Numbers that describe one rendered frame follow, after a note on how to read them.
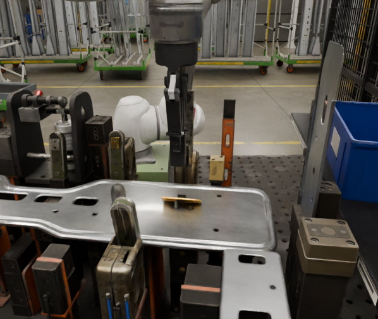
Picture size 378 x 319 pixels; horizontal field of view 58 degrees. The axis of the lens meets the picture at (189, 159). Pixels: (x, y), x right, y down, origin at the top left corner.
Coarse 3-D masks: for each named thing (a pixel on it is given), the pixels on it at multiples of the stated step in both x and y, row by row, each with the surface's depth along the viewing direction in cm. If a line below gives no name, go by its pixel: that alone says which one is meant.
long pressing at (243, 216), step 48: (0, 192) 80; (48, 192) 79; (96, 192) 79; (144, 192) 79; (192, 192) 79; (240, 192) 79; (96, 240) 65; (144, 240) 64; (192, 240) 64; (240, 240) 63
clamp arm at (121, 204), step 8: (120, 200) 54; (128, 200) 54; (112, 208) 53; (120, 208) 53; (128, 208) 53; (112, 216) 54; (120, 216) 54; (128, 216) 54; (136, 216) 56; (120, 224) 55; (128, 224) 55; (136, 224) 56; (120, 232) 56; (128, 232) 56; (136, 232) 56; (120, 240) 58; (128, 240) 57; (136, 240) 57
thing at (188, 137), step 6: (192, 90) 79; (192, 96) 79; (186, 102) 76; (192, 102) 79; (186, 108) 80; (192, 108) 79; (186, 114) 81; (192, 114) 80; (186, 120) 81; (192, 120) 80; (186, 126) 82; (192, 126) 80; (186, 132) 82; (192, 132) 81; (186, 138) 82; (192, 138) 81; (186, 144) 83; (192, 144) 82; (192, 150) 83
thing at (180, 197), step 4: (180, 196) 73; (184, 196) 73; (164, 200) 75; (168, 200) 75; (172, 200) 74; (180, 200) 73; (184, 200) 73; (188, 200) 72; (192, 200) 72; (196, 200) 71; (200, 200) 72
